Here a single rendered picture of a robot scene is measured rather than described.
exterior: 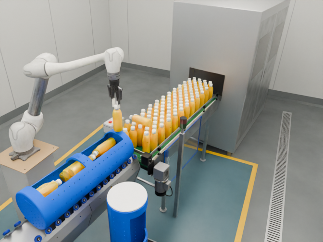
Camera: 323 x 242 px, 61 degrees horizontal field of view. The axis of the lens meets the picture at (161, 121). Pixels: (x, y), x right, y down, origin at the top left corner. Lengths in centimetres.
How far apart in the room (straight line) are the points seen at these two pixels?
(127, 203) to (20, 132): 104
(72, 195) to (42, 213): 21
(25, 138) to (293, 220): 285
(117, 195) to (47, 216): 46
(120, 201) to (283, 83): 487
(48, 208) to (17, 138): 80
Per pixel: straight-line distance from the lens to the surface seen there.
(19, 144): 247
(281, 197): 377
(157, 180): 253
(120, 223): 199
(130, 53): 704
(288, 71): 612
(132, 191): 201
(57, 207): 188
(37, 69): 214
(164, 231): 310
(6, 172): 268
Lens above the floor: 246
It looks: 31 degrees down
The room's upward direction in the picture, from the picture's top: 2 degrees clockwise
